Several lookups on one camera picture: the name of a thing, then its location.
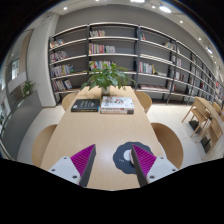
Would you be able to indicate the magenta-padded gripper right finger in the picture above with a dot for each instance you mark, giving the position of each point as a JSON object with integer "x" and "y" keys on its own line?
{"x": 155, "y": 168}

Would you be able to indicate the grey shelf unit with books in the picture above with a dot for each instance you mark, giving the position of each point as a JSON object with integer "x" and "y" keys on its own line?
{"x": 113, "y": 40}

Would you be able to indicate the small green floor plant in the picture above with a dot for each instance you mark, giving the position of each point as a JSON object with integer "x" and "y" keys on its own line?
{"x": 28, "y": 88}

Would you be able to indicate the white cover book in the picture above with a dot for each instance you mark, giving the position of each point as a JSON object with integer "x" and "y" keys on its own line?
{"x": 117, "y": 102}

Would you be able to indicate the round-backed wooden chair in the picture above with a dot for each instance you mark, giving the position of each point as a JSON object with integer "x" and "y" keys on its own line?
{"x": 170, "y": 143}
{"x": 145, "y": 100}
{"x": 41, "y": 143}
{"x": 68, "y": 101}

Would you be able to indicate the ceiling lights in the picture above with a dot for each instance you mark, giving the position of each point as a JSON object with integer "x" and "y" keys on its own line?
{"x": 165, "y": 9}

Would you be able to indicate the dark cloud-shaped mouse pad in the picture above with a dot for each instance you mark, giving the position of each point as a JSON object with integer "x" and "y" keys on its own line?
{"x": 118, "y": 160}

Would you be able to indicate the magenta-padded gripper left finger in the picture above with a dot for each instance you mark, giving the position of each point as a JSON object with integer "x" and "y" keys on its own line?
{"x": 71, "y": 168}

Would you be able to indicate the light wooden frame chair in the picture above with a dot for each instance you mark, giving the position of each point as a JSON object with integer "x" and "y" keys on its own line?
{"x": 215, "y": 130}
{"x": 196, "y": 111}

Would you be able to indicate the black hardcover book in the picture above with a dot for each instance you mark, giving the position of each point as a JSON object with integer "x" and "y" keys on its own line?
{"x": 85, "y": 105}

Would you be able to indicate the green potted plant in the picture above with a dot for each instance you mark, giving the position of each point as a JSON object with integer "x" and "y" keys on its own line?
{"x": 106, "y": 76}

